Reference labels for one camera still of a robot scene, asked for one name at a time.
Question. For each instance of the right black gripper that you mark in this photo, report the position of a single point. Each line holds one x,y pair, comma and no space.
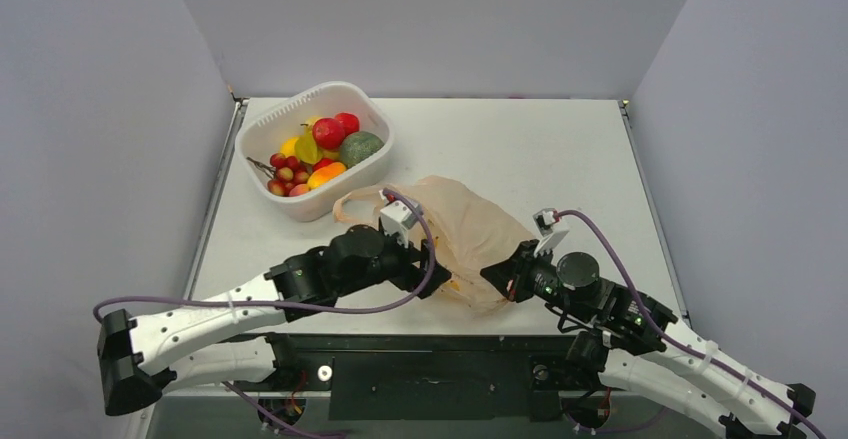
521,268

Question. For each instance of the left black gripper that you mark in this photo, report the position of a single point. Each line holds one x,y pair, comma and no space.
410,275

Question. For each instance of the translucent orange plastic bag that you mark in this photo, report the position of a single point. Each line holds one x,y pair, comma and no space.
470,233

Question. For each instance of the green orange fake mango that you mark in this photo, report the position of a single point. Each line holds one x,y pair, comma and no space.
325,174

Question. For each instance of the pink orange fake peach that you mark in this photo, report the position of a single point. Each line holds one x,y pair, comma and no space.
298,190

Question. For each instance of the small red fake fruit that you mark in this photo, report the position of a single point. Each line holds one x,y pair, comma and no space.
328,133

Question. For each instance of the yellow fake pear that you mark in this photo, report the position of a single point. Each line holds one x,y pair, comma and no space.
310,122

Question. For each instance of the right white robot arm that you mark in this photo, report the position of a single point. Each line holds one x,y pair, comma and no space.
630,341

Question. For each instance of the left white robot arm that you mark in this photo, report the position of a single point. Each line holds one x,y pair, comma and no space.
137,354

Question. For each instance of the green fake avocado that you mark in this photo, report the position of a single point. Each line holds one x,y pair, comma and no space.
358,147

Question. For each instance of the yellow fake mango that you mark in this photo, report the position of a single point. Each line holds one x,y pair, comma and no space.
332,155

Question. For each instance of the red fake grape bunch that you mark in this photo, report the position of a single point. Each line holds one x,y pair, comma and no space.
282,173

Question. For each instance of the yellow fake lemon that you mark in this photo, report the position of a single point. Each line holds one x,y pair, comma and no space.
288,148

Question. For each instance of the white plastic basket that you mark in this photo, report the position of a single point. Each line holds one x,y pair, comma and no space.
263,136

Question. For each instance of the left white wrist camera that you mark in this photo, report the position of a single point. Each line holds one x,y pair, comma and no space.
398,217

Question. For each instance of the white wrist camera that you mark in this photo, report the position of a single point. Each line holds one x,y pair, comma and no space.
398,217
552,228

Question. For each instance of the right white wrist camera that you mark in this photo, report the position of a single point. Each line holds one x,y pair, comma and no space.
552,228

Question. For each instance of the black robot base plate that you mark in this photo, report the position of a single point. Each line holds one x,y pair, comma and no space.
428,377

